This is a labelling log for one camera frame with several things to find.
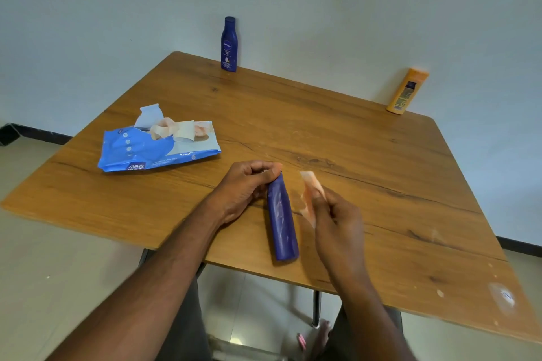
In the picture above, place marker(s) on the person's left hand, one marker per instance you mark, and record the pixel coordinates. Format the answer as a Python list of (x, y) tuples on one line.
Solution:
[(237, 191)]

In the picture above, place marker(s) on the person's right hand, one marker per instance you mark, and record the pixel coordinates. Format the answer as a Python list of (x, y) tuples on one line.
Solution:
[(343, 233)]

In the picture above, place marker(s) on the person's right fingers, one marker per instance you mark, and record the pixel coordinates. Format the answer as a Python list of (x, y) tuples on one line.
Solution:
[(322, 199)]

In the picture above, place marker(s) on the person's left fingers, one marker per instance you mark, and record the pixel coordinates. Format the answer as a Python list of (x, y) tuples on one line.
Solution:
[(264, 166)]

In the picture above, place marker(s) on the peach wet wipe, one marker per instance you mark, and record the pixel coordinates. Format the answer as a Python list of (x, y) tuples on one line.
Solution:
[(311, 182)]

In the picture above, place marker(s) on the plain blue lotion bottle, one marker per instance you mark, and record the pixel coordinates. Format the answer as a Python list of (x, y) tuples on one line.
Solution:
[(281, 225)]

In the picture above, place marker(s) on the person's left forearm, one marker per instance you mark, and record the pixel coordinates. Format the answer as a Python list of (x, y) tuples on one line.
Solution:
[(148, 288)]

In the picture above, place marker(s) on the person's right forearm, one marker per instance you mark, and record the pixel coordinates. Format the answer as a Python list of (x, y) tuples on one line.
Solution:
[(372, 327)]

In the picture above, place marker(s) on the crumpled wet wipe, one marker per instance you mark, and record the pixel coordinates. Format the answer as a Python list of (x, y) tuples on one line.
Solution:
[(178, 128)]

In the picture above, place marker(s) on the black metal table leg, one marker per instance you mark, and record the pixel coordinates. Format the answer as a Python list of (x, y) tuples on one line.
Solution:
[(316, 310)]

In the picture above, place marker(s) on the blue wet wipes pack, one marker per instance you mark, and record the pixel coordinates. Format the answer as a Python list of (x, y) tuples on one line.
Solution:
[(139, 151)]

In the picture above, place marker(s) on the blue labelled lotion bottle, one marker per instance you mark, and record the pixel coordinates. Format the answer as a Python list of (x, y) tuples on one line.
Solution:
[(229, 45)]

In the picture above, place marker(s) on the orange lotion bottle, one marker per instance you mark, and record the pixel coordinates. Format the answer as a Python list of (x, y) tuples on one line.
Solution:
[(407, 91)]

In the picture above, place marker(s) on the person's foot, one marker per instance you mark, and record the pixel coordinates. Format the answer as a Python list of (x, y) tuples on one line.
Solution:
[(317, 341)]

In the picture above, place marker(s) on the black baseboard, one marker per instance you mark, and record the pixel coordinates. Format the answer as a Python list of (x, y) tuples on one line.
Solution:
[(34, 132), (518, 246)]

